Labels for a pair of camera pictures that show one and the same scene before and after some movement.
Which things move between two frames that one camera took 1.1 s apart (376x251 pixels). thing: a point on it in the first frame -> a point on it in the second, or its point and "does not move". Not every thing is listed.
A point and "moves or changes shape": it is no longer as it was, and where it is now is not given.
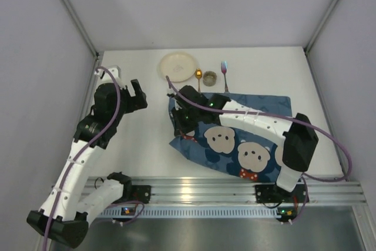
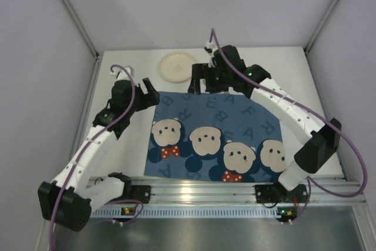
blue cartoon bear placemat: (242, 153) moves or changes shape
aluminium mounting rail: (211, 190) does not move
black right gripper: (177, 122) -> (202, 75)
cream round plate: (180, 67) does not move
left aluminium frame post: (72, 9) does not move
